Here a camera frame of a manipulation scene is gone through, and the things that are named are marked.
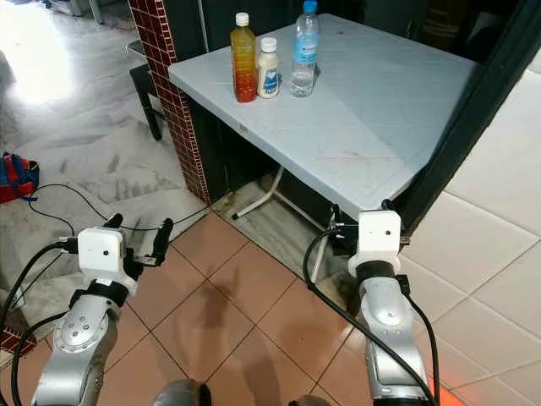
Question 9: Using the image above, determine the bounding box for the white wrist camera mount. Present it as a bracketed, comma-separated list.
[347, 210, 402, 278]
[78, 227, 134, 294]

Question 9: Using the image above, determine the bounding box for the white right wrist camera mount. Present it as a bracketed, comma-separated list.
[347, 210, 402, 278]

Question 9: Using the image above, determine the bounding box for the orange juice bottle white cap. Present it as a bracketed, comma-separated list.
[230, 12, 259, 103]

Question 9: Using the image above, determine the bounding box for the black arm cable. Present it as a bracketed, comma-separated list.
[303, 225, 445, 406]
[0, 241, 70, 406]

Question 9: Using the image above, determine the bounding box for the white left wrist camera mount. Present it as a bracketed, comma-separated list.
[78, 227, 134, 294]

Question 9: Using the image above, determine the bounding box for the grey robot left leg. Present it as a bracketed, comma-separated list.
[152, 379, 214, 406]

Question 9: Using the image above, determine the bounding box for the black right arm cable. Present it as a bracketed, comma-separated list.
[303, 225, 445, 406]

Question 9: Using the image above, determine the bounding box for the clear water bottle blue cap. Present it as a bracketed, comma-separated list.
[289, 0, 321, 97]

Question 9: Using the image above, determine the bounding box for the red and blue backpack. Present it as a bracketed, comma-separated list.
[0, 152, 41, 205]

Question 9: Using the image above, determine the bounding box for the red tiled pillar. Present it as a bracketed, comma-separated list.
[127, 0, 214, 206]

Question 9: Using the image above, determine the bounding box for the red tiled wall edge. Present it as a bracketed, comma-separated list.
[0, 326, 23, 355]

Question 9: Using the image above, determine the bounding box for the white folding table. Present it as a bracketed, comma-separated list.
[167, 13, 488, 285]

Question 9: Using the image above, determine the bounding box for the small white bottle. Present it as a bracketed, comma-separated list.
[256, 37, 281, 99]

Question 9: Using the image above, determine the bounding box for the black floor cable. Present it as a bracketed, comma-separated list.
[34, 182, 214, 235]

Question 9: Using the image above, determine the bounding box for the black stool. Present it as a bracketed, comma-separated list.
[127, 38, 172, 141]

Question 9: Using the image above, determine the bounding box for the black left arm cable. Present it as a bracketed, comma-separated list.
[0, 241, 70, 406]

